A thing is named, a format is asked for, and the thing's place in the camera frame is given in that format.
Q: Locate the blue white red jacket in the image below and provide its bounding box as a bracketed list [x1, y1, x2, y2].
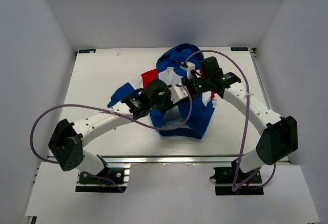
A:
[107, 43, 215, 139]

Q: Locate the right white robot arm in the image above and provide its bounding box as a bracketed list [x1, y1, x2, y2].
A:
[182, 57, 298, 182]

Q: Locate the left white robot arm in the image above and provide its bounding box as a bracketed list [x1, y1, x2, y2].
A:
[49, 79, 173, 182]

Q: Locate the right blue table label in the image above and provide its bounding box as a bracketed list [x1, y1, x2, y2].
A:
[230, 47, 249, 52]

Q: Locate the blue table label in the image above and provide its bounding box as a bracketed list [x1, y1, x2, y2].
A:
[78, 49, 96, 54]
[230, 47, 249, 52]

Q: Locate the left blue table label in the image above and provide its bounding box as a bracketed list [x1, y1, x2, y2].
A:
[78, 49, 96, 54]

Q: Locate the white front cover board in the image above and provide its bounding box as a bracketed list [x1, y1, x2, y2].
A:
[26, 163, 319, 223]

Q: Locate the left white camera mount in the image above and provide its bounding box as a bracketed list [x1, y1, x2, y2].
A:
[169, 86, 189, 104]

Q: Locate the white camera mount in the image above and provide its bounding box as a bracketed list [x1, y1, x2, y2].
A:
[169, 86, 189, 104]
[180, 62, 197, 79]

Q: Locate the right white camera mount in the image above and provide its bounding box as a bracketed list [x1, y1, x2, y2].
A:
[180, 62, 197, 79]

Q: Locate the aluminium table front rail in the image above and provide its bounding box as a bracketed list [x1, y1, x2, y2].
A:
[47, 155, 290, 164]

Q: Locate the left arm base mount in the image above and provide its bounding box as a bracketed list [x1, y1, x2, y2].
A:
[75, 155, 128, 193]

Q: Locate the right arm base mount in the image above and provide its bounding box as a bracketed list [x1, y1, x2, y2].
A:
[210, 160, 264, 196]

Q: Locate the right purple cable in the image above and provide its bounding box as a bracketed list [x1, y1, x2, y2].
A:
[183, 50, 277, 192]

